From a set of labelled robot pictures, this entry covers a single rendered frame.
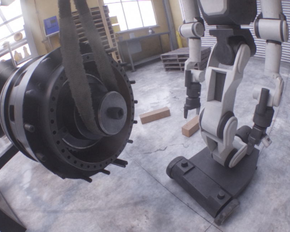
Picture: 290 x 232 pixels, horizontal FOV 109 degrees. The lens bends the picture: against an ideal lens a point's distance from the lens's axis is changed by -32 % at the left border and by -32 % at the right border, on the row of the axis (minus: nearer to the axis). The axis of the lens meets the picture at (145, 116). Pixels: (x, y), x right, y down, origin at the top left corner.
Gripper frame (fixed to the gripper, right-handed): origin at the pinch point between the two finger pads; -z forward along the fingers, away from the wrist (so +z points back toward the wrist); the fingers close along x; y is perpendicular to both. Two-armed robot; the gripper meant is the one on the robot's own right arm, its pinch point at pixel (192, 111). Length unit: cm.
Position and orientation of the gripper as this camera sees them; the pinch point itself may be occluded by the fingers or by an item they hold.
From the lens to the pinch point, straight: 96.4
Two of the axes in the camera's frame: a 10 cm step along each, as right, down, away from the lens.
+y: 4.7, 3.5, -8.1
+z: -0.4, -9.1, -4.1
